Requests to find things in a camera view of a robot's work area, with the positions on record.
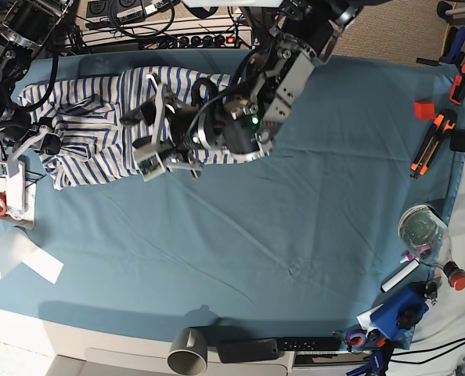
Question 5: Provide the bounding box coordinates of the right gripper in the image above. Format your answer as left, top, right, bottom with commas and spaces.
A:
0, 117, 63, 178

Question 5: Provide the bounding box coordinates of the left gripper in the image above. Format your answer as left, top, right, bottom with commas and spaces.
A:
120, 73, 202, 181

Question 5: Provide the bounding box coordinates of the blue white striped T-shirt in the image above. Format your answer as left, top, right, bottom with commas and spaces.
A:
31, 66, 230, 190

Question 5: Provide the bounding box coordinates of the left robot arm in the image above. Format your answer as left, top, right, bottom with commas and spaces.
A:
121, 1, 364, 180

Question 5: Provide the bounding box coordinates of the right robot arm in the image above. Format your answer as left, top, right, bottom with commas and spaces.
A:
0, 1, 74, 178

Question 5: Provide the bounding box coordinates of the white blister pack box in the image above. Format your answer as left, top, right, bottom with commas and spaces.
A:
5, 161, 26, 215

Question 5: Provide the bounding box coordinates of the black power strip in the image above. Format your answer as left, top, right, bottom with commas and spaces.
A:
139, 34, 251, 50

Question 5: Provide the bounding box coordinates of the white paper roll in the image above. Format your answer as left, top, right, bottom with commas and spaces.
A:
0, 226, 63, 284

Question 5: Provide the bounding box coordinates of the teal table cloth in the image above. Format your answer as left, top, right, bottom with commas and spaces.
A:
0, 50, 464, 342

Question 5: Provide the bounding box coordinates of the grey ceramic mug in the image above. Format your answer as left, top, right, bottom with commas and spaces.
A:
167, 327, 207, 376

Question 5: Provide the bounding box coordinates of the black smartphone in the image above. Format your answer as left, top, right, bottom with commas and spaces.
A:
216, 338, 279, 363

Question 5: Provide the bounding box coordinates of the red cube block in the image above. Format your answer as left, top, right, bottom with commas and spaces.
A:
414, 100, 435, 120

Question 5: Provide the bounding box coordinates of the purple tape roll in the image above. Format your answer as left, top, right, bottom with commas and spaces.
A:
344, 329, 367, 350

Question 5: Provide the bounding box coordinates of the orange black utility knife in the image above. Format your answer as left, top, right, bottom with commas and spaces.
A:
409, 109, 458, 179

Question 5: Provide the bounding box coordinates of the white marker pen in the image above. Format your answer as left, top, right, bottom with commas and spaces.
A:
380, 255, 419, 293

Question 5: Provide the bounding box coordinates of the clear bottle red cap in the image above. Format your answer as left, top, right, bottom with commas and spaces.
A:
398, 204, 465, 291

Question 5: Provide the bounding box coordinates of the black square block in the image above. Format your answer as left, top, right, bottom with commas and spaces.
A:
449, 129, 465, 153

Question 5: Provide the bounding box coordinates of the blue spring clamp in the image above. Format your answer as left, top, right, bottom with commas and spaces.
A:
416, 27, 465, 67

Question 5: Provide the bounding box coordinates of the blue box with knob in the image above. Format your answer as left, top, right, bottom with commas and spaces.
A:
370, 283, 429, 342

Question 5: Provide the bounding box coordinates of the orange black clamp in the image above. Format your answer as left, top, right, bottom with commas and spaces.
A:
449, 63, 465, 105

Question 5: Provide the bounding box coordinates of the blue clamp bottom edge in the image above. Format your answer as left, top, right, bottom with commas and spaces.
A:
346, 350, 392, 376

